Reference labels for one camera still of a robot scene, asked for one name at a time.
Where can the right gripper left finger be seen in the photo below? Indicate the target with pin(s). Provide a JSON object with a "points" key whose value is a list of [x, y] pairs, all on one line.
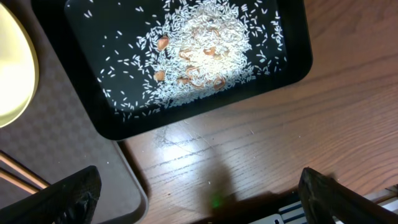
{"points": [[70, 200]]}

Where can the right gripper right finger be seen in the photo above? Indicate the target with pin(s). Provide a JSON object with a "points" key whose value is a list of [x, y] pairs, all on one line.
{"points": [[323, 198]]}

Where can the wooden chopstick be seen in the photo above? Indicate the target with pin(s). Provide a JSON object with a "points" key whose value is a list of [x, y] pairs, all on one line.
{"points": [[18, 182], [23, 171]]}

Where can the yellow round plate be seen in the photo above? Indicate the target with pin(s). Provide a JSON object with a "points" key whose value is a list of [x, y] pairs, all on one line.
{"points": [[19, 68]]}

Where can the black food waste tray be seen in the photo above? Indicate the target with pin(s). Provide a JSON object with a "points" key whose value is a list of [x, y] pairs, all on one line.
{"points": [[87, 36]]}

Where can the spilled rice food waste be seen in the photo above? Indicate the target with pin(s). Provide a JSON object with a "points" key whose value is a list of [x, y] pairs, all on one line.
{"points": [[186, 51]]}

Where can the dark brown serving tray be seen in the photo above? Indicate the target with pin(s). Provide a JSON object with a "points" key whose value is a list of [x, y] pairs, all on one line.
{"points": [[55, 138]]}

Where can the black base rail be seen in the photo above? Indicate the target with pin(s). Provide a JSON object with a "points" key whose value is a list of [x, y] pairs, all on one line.
{"points": [[292, 212]]}

